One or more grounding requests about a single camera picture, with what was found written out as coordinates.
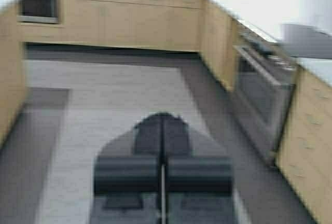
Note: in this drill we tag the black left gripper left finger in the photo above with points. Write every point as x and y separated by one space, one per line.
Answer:
126 176

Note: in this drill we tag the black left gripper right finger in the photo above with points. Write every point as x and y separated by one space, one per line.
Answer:
198 176

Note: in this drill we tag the stainless steel dishwasher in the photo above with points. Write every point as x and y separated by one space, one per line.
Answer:
39 11

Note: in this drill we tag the stainless steel oven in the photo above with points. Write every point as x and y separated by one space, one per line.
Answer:
263 90

